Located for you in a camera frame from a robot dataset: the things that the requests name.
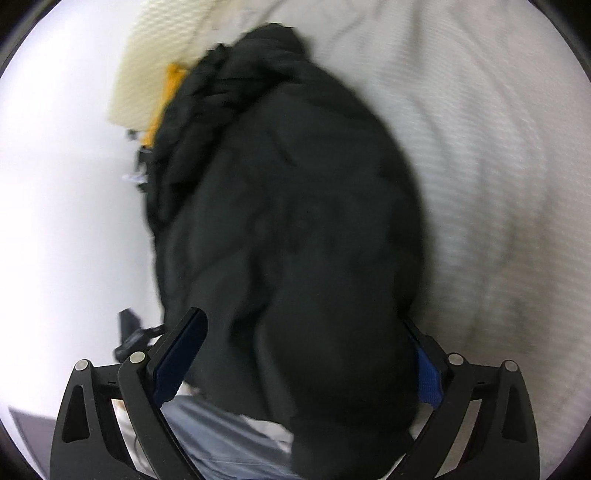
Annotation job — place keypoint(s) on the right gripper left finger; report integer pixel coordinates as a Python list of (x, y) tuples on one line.
[(87, 442)]

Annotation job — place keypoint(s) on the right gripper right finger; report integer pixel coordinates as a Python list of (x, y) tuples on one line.
[(503, 442)]

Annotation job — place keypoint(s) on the black puffer jacket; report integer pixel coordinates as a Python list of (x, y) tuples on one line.
[(282, 208)]

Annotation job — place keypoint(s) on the person's grey trousers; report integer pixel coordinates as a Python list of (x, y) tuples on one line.
[(223, 445)]

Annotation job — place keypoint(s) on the yellow cartoon pillow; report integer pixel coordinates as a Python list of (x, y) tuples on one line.
[(175, 75)]

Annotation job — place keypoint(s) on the cream quilted headboard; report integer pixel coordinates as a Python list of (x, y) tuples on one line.
[(165, 33)]

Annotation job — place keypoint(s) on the light grey duvet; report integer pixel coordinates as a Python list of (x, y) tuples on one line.
[(492, 109)]

